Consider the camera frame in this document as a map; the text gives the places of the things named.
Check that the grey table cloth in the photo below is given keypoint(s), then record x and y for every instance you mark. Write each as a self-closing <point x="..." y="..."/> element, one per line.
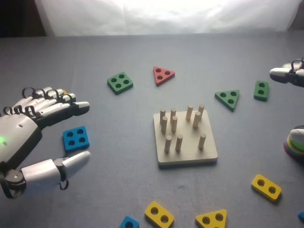
<point x="123" y="180"/>

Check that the blue square four-hole block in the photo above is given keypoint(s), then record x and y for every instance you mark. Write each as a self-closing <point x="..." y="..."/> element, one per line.
<point x="76" y="138"/>

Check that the yellow rectangle two-hole block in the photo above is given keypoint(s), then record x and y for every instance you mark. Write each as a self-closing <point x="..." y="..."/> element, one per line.
<point x="266" y="186"/>
<point x="159" y="215"/>

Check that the blue wooden block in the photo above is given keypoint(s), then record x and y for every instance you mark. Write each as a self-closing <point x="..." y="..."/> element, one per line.
<point x="301" y="216"/>

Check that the green triangle three-hole block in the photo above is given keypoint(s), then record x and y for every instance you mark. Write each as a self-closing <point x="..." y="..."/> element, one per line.
<point x="228" y="98"/>

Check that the green rectangle two-hole block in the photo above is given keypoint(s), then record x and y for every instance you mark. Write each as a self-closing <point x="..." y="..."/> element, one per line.
<point x="261" y="88"/>

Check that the red triangle three-hole block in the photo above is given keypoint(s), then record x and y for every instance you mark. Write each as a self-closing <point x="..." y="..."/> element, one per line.
<point x="162" y="73"/>

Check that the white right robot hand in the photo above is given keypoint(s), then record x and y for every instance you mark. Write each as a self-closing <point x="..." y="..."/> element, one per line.
<point x="280" y="72"/>

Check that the yellow triangle three-hole block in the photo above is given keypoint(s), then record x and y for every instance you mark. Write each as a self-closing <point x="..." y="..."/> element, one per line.
<point x="212" y="213"/>

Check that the wooden peg board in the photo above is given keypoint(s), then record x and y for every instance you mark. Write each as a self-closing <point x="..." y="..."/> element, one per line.
<point x="187" y="152"/>

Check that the blue rectangle two-hole block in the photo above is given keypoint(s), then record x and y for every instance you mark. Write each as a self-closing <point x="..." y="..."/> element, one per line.
<point x="123" y="224"/>

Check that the yellow square four-hole block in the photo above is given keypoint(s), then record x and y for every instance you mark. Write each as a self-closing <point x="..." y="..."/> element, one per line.
<point x="64" y="91"/>

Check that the green square four-hole block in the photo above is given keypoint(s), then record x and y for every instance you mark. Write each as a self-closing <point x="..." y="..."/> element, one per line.
<point x="120" y="82"/>

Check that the white backdrop sheet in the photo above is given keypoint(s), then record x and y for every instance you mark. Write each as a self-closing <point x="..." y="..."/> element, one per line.
<point x="166" y="16"/>

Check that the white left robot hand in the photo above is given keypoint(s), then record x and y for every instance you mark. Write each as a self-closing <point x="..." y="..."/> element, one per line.
<point x="19" y="128"/>

